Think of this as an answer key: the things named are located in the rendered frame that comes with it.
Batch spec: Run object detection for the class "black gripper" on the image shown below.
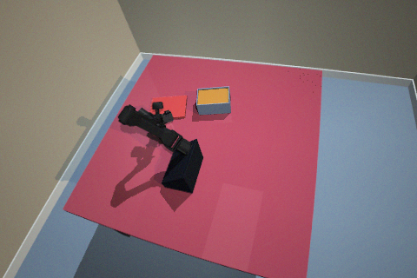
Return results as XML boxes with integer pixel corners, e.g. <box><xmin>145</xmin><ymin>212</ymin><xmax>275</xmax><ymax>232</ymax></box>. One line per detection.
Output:
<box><xmin>151</xmin><ymin>102</ymin><xmax>166</xmax><ymax>129</ymax></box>

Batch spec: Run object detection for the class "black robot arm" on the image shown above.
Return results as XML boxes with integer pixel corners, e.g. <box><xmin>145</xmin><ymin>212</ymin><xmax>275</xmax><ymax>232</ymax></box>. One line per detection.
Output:
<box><xmin>118</xmin><ymin>104</ymin><xmax>193</xmax><ymax>156</ymax></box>

